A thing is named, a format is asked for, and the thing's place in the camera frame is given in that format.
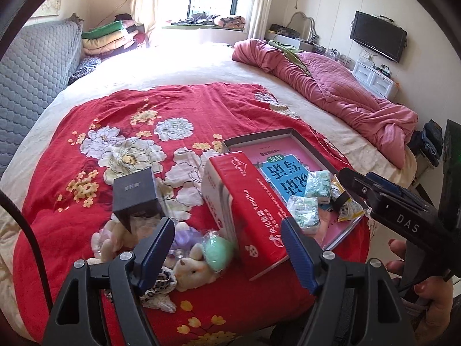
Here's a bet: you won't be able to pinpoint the grey quilted headboard cover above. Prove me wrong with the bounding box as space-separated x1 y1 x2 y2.
0 20 83 181

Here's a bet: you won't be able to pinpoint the stack of folded blankets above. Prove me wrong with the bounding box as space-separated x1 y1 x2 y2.
115 14 148 49

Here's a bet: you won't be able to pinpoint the black cable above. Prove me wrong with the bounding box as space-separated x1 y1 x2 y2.
0 189 51 345

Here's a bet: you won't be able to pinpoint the blue jeans pile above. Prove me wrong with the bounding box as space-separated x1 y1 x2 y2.
407 121 445 166

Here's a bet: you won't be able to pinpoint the white drawer cabinet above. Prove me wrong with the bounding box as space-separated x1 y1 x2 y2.
352 59 398 99

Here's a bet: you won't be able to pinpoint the floral wall art panels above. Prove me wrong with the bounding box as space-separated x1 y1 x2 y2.
32 0 63 18

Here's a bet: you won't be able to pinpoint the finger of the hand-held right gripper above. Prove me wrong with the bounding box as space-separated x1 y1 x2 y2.
339 168 378 212
365 172 430 210

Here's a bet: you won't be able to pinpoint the pink book with blue label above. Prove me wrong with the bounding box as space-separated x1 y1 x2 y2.
248 137 366 249

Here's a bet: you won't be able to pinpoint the red floral blanket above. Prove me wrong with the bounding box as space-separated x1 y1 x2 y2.
12 82 371 346

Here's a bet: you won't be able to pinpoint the pink quilt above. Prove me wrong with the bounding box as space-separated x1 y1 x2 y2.
231 38 418 169

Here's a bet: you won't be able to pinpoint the red tissue pack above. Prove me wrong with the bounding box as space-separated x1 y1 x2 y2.
201 152 305 282

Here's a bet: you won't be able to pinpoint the cream curtain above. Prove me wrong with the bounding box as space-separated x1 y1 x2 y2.
130 0 164 47
248 0 278 42

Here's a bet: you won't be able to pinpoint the green white tissue packet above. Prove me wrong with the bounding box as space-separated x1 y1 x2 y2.
304 170 334 204
287 195 320 234

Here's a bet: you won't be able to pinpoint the person's right hand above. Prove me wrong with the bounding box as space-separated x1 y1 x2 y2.
385 240 454 332

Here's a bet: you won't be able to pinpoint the white snack packet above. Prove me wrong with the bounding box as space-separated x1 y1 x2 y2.
329 176 352 202

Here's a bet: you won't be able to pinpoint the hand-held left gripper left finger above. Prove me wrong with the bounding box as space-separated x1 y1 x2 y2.
42 216 177 346

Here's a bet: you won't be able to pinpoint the black television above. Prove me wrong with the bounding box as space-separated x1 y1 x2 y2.
350 11 407 63

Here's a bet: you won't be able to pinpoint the green cloth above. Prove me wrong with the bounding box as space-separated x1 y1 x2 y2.
268 40 310 76

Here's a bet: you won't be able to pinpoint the peach folded blanket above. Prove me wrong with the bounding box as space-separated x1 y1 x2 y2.
84 41 137 56

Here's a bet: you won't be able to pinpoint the small black box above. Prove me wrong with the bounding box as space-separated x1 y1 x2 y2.
112 168 164 233

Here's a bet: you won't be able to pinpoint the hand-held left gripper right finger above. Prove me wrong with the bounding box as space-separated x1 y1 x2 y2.
280 217 413 346

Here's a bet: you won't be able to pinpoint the clear yellow snack packet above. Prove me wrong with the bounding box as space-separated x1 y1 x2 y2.
337 198 368 222

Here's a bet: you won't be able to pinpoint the cream and purple plush toy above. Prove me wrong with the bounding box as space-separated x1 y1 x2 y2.
90 220 137 264

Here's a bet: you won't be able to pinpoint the green egg ball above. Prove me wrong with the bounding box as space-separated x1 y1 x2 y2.
201 231 236 272

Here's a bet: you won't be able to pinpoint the cluttered dresser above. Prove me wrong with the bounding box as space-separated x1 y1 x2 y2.
267 23 346 62

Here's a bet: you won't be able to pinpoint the yellow folded blanket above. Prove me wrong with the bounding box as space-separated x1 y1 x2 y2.
82 31 130 49

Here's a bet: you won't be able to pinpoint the dresser mirror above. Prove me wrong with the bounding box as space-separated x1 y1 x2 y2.
288 12 318 42

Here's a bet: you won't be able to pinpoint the clothes pile on windowsill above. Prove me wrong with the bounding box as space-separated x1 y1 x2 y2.
171 12 247 29

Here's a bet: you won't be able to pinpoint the dark floral pillow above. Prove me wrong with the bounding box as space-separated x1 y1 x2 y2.
68 56 103 85

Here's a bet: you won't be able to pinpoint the green folded blanket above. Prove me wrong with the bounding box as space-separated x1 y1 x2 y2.
81 21 125 40

